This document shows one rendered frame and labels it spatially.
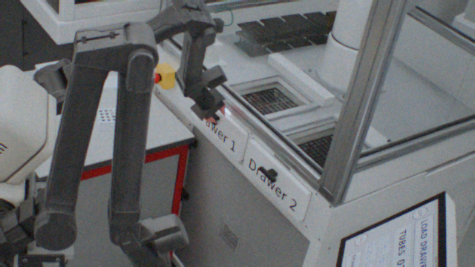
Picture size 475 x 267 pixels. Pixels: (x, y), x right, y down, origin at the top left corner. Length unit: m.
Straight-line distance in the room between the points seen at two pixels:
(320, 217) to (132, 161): 0.88
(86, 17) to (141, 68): 1.72
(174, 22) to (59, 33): 1.24
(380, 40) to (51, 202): 0.86
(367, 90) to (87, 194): 1.05
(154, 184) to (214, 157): 0.24
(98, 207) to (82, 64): 1.34
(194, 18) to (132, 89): 0.51
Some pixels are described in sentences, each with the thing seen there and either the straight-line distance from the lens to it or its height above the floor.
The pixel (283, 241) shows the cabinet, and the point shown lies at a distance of 2.12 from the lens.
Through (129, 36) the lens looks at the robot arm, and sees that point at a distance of 1.03.
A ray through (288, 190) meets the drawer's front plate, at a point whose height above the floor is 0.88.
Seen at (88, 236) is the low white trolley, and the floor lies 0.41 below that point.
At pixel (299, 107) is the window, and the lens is 1.89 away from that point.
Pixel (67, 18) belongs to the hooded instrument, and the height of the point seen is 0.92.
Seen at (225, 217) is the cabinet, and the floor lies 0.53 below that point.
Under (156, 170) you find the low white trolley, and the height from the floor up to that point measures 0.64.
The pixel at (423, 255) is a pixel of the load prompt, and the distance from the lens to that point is 1.49.
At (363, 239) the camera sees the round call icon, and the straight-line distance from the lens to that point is 1.67.
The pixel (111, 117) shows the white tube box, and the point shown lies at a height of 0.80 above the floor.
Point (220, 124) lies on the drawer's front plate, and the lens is 2.18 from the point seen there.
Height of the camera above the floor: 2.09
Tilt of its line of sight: 34 degrees down
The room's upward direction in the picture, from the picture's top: 11 degrees clockwise
